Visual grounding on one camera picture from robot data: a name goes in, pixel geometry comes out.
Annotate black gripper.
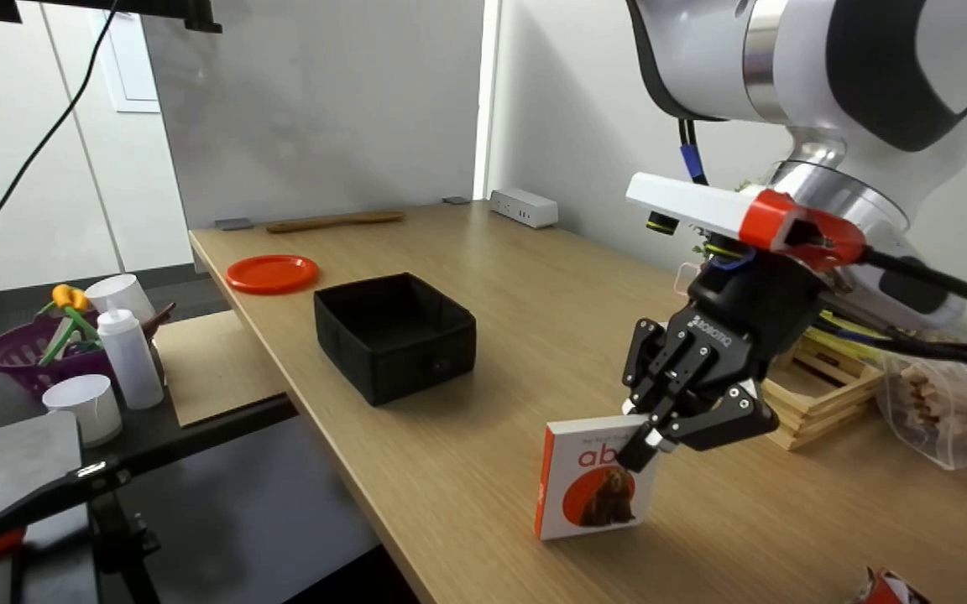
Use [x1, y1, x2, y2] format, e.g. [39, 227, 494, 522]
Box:
[614, 250, 828, 475]

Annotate red and white card box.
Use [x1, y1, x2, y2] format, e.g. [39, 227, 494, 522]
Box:
[532, 413, 663, 548]

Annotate black fabric storage box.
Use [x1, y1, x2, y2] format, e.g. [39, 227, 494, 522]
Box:
[314, 273, 479, 411]

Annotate white power hub box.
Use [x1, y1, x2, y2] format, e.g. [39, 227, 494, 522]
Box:
[487, 186, 561, 233]

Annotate stacked wooden slat trays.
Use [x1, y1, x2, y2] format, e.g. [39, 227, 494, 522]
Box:
[762, 333, 888, 457]

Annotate yellow and black toy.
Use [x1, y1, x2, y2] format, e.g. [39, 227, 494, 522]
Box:
[813, 312, 884, 365]

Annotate clear plastic snack bag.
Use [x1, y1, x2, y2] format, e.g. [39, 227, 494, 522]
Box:
[881, 340, 967, 475]

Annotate red snack packet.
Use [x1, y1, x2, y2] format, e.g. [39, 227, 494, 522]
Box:
[854, 563, 933, 604]

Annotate orange round plate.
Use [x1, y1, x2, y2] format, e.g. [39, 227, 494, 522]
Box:
[221, 251, 326, 299]

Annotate light wooden board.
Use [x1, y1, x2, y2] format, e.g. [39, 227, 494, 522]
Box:
[148, 308, 291, 431]

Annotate white squeeze bottle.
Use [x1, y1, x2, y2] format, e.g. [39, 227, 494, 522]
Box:
[94, 307, 168, 413]

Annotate white mug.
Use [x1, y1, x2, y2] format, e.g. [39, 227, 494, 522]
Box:
[83, 273, 161, 330]

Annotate white upturned cup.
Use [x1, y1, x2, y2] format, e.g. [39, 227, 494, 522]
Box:
[39, 372, 127, 449]

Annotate yellow and green toy vegetable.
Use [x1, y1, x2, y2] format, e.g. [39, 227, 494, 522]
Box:
[36, 283, 103, 365]

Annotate purple plastic basket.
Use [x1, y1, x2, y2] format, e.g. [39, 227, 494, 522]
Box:
[0, 312, 117, 399]

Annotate grey flat pad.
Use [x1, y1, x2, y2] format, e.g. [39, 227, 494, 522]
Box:
[0, 411, 91, 542]

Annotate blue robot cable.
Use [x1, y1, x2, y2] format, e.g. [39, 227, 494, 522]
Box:
[675, 114, 711, 187]

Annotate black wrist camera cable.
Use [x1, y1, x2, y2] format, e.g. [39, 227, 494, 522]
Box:
[816, 250, 967, 377]

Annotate black overhead mount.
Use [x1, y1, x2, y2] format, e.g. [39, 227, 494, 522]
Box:
[0, 0, 224, 35]

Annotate black hanging cable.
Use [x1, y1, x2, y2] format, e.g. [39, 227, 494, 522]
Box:
[0, 0, 124, 273]

